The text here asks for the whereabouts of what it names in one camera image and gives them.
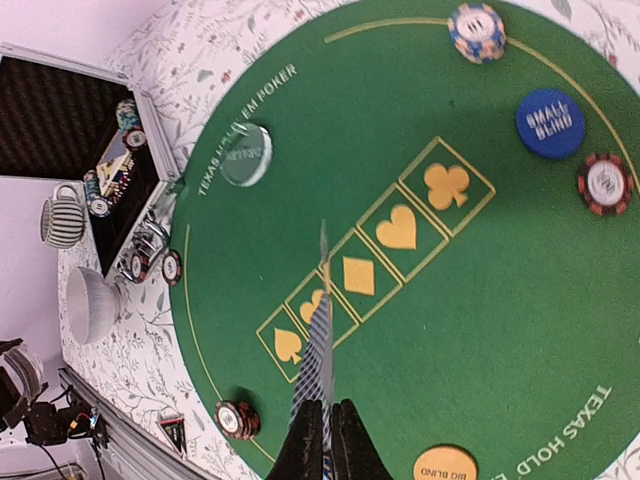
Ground dealt blue checkered cards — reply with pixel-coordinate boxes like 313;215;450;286
291;219;335;453

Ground black red chip stack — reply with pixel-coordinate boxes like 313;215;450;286
577;152;634;216
214;400;261;441

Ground round green poker mat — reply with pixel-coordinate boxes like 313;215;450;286
171;1;639;479

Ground right poker chip stack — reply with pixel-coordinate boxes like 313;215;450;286
115;99;147;152

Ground clear acrylic dealer button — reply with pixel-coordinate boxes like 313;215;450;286
220;122;273;188

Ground boxed playing card deck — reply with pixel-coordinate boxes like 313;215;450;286
96;131;134;197

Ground blue small blind button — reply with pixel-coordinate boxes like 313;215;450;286
515;88;586;160

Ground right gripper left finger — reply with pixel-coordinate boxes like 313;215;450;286
267;400;323;480

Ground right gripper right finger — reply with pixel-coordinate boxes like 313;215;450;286
331;399;392;480

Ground black red 100 chip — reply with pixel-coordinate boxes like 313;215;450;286
161;249;183;286

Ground poker chip stack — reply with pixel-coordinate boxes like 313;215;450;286
83;170;111;218
115;99;147;152

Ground white ceramic bowl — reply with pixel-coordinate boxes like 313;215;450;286
66;266;123;345

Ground orange big blind button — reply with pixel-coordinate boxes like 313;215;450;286
413;445;479;480

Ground striped ceramic mug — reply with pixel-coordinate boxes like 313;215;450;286
40;183;85;249

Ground red black triangle card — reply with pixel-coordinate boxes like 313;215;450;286
156;414;187;458

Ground left poker chip stack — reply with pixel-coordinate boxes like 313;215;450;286
83;170;111;218

